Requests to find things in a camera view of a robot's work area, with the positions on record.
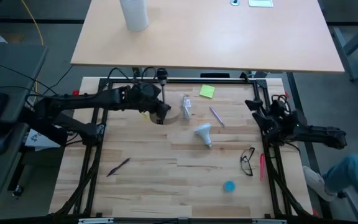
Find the white flat card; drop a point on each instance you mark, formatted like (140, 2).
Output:
(260, 2)

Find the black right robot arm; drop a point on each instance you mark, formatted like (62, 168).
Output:
(322, 133)

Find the person's shoe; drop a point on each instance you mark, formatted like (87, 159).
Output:
(317, 183)

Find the black framed glasses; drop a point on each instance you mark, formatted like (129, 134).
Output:
(245, 166)

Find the white cylinder container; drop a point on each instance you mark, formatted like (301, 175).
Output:
(134, 15)

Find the grey metal desk frame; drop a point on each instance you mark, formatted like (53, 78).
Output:
(353, 62)

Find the white printed paper sheet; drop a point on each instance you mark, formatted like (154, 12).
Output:
(37, 139)

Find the beige wooden desk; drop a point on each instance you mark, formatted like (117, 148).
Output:
(213, 37)

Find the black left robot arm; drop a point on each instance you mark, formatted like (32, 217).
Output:
(73, 101)

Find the dark purple pen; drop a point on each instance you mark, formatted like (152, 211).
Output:
(118, 167)

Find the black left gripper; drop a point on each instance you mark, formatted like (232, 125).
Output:
(145, 95)

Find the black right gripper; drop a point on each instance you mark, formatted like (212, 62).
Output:
(281, 121)

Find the white lightbulb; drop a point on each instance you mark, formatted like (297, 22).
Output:
(204, 132)

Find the silver desk grommet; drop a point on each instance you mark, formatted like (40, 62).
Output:
(235, 2)

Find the black aluminium table frame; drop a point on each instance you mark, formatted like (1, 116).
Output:
(182, 81)

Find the green sticky note pad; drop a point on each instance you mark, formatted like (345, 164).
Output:
(207, 91)

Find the pink pen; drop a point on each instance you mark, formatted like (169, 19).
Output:
(262, 166)

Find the blue round cap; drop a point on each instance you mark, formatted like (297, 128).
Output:
(229, 186)

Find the grey side desk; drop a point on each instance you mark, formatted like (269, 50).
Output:
(8, 68)

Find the wooden lamp base with socket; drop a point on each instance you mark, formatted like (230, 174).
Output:
(172, 115)

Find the lilac pen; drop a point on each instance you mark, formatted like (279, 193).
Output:
(217, 116)

